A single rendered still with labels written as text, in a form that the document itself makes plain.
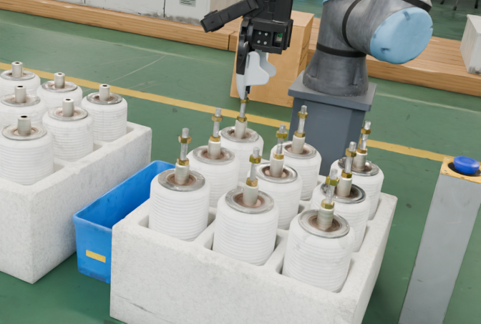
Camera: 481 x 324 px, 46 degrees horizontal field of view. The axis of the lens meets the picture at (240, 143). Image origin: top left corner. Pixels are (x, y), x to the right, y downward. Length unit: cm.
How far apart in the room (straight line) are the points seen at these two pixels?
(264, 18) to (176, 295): 49
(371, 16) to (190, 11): 184
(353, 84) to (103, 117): 55
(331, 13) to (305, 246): 61
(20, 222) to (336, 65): 72
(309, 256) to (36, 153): 51
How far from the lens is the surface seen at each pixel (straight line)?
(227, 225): 85
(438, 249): 101
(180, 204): 88
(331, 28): 127
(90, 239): 106
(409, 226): 144
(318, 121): 129
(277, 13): 101
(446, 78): 270
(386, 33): 113
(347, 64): 128
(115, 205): 117
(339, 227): 84
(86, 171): 112
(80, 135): 113
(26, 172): 105
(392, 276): 123
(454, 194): 96
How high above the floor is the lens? 67
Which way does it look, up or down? 23 degrees down
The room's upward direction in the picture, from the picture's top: 7 degrees clockwise
